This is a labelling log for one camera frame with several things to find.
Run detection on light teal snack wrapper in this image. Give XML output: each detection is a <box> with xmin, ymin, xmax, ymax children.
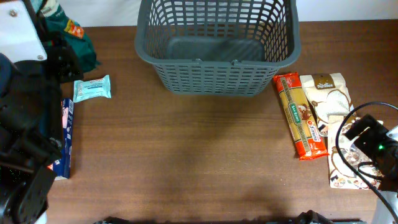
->
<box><xmin>73</xmin><ymin>75</ymin><xmax>112</xmax><ymax>103</ymax></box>

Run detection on green Nescafe coffee bag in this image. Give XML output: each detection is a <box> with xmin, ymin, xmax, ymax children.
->
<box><xmin>30</xmin><ymin>0</ymin><xmax>100</xmax><ymax>72</ymax></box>

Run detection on Kleenex tissue pack box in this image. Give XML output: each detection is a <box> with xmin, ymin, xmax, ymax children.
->
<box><xmin>48</xmin><ymin>98</ymin><xmax>74</xmax><ymax>180</ymax></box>

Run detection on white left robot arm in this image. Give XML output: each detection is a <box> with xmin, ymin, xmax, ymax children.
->
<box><xmin>1</xmin><ymin>1</ymin><xmax>83</xmax><ymax>223</ymax></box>

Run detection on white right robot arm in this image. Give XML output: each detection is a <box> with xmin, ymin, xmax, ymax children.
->
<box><xmin>354</xmin><ymin>122</ymin><xmax>397</xmax><ymax>223</ymax></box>

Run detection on beige pouch chocolate contents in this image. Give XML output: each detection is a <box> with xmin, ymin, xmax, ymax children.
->
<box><xmin>327</xmin><ymin>115</ymin><xmax>380</xmax><ymax>190</ymax></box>

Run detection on San Remo spaghetti packet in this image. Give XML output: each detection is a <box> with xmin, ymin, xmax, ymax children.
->
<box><xmin>273</xmin><ymin>73</ymin><xmax>328</xmax><ymax>160</ymax></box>

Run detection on beige pouch white contents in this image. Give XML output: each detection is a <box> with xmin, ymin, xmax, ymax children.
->
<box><xmin>299</xmin><ymin>73</ymin><xmax>354</xmax><ymax>137</ymax></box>

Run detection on grey plastic basket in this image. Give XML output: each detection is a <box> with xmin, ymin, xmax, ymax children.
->
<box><xmin>135</xmin><ymin>0</ymin><xmax>301</xmax><ymax>96</ymax></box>

